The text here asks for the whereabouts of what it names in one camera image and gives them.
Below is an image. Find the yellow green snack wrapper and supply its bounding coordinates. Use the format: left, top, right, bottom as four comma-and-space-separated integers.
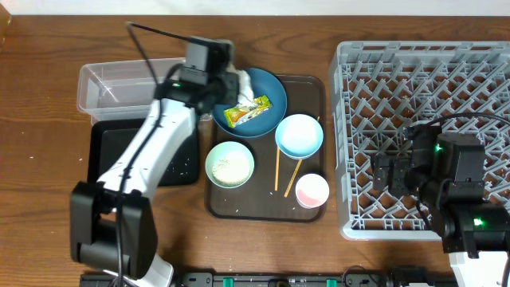
223, 95, 273, 128

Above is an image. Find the dark blue plate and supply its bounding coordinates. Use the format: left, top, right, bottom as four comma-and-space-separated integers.
212, 68, 288, 138

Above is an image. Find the white pink cup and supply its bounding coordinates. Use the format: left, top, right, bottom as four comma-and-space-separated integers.
295, 174, 330, 209

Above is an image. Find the light blue bowl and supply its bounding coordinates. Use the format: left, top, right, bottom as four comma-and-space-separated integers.
275, 114, 324, 159

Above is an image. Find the white tissue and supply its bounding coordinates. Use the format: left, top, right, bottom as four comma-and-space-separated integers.
236, 70, 254, 105

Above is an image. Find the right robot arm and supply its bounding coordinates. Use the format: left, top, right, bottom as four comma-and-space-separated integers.
371, 124, 509, 286

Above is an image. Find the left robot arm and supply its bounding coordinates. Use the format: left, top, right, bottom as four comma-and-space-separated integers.
70, 64, 253, 286

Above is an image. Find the grey dishwasher rack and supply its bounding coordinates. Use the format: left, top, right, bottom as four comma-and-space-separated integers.
329, 41, 509, 241

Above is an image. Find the clear plastic waste bin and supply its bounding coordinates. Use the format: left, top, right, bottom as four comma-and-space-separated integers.
76, 56, 214, 126

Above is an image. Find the mint bowl with rice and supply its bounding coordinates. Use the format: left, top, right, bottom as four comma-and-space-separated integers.
205, 141, 254, 189

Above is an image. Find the right wooden chopstick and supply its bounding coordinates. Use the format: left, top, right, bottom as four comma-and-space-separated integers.
280, 114, 324, 198

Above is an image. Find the wooden chopstick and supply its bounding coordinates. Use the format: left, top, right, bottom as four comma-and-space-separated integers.
274, 146, 281, 192
280, 114, 324, 198

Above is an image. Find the dark brown serving tray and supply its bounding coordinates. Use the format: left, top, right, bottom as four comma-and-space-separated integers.
205, 75, 326, 223

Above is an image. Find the left wooden chopstick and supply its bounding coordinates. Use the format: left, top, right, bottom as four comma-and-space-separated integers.
274, 146, 281, 192

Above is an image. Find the black plastic tray bin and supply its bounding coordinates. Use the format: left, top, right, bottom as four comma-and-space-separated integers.
87, 119, 200, 187

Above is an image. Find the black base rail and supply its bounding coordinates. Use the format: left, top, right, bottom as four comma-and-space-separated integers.
78, 271, 455, 287

